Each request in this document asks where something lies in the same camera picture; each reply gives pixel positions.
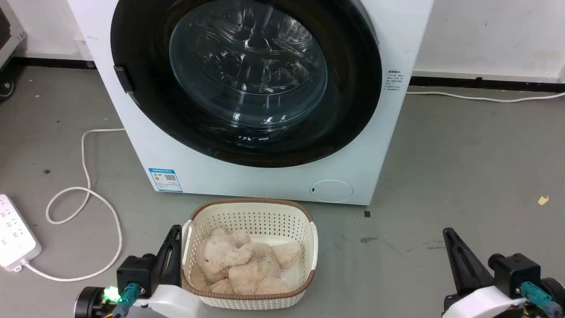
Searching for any round black glass washer door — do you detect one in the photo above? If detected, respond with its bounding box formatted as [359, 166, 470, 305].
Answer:
[110, 0, 383, 169]

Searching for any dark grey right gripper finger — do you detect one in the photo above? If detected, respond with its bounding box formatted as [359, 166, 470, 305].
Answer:
[443, 227, 494, 296]

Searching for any beige plush teddy bear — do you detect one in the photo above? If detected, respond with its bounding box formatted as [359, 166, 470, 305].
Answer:
[191, 227, 305, 295]

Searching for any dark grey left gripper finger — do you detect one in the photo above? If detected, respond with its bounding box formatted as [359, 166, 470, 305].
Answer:
[153, 225, 183, 291]

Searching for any blue energy label sticker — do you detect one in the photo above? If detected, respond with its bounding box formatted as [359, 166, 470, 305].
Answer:
[148, 167, 183, 193]

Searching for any thin white floor cable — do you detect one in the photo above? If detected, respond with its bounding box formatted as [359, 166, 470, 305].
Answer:
[406, 91, 565, 103]

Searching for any teal connector cable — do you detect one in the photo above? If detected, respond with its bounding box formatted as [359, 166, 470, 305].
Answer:
[110, 283, 140, 318]
[520, 282, 558, 315]

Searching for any white front-load washing machine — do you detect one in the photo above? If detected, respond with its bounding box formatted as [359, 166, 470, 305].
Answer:
[66, 0, 435, 206]

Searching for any white power strip cable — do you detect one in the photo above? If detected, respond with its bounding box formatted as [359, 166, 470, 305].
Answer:
[21, 128, 126, 283]

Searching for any round white filter cover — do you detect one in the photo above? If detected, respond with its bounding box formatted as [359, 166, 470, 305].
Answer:
[310, 179, 354, 204]

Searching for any white power strip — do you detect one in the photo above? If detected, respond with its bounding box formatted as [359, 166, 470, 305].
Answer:
[0, 194, 43, 273]

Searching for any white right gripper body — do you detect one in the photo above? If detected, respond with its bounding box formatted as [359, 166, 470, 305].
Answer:
[442, 285, 527, 318]

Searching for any white perforated laundry basket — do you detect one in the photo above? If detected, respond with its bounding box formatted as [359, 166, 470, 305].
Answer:
[181, 198, 319, 310]

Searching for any teal right connector cable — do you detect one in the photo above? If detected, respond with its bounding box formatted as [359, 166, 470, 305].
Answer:
[520, 282, 558, 315]

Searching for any teal left connector cable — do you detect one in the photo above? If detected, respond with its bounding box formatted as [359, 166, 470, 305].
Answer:
[110, 283, 140, 318]

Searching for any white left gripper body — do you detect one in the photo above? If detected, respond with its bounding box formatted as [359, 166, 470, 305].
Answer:
[123, 284, 208, 318]

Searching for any small printed text sticker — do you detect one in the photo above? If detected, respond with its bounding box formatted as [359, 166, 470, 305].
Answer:
[383, 69, 406, 91]

